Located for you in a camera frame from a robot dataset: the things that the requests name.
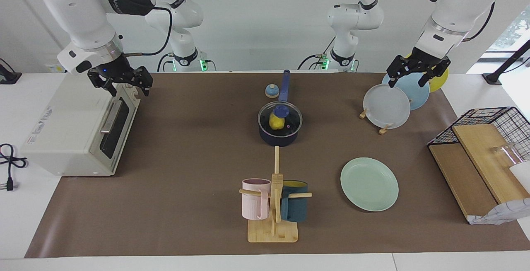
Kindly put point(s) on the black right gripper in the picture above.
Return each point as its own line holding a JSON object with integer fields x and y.
{"x": 109, "y": 71}

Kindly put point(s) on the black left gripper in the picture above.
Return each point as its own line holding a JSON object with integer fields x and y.
{"x": 422, "y": 60}

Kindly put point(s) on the glass lid with blue knob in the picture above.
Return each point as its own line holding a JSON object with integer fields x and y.
{"x": 282, "y": 110}

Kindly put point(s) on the yellow potato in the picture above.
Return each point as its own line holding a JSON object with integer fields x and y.
{"x": 275, "y": 122}

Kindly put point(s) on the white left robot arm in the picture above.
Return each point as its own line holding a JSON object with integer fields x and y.
{"x": 459, "y": 6}

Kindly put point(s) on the light blue plate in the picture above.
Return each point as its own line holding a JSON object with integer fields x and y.
{"x": 418, "y": 93}

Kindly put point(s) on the yellow plate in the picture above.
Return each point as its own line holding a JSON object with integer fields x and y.
{"x": 439, "y": 82}

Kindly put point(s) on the grey plate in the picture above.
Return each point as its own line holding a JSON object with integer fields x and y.
{"x": 385, "y": 107}

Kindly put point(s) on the wooden plate rack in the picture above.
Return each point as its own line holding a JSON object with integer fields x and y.
{"x": 385, "y": 129}

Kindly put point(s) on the green plate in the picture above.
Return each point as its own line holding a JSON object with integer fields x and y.
{"x": 368, "y": 184}

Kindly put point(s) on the white power strip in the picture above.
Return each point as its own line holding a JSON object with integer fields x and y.
{"x": 54, "y": 68}

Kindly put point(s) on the black stand with slanted pole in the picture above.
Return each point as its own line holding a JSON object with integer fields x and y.
{"x": 492, "y": 78}

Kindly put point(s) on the white toaster oven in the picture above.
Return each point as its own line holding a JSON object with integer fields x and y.
{"x": 62, "y": 130}

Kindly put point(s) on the light wooden shelf board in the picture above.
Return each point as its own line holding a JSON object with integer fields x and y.
{"x": 476, "y": 146}

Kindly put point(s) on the brown table mat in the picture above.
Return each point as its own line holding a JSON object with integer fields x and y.
{"x": 186, "y": 180}

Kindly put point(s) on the clear glass cup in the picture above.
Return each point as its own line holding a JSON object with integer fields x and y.
{"x": 503, "y": 153}

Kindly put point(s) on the white cup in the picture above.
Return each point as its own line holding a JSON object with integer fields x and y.
{"x": 522, "y": 175}

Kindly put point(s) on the white checked cloth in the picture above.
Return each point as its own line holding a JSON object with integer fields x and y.
{"x": 505, "y": 213}

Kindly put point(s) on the pink mug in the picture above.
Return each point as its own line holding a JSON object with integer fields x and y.
{"x": 252, "y": 204}

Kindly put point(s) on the teal mug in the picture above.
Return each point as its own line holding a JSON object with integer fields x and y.
{"x": 296, "y": 209}

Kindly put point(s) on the wooden mug tree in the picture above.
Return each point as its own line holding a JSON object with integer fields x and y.
{"x": 273, "y": 233}

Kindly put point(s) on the black clamp mount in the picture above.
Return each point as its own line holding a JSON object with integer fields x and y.
{"x": 10, "y": 78}

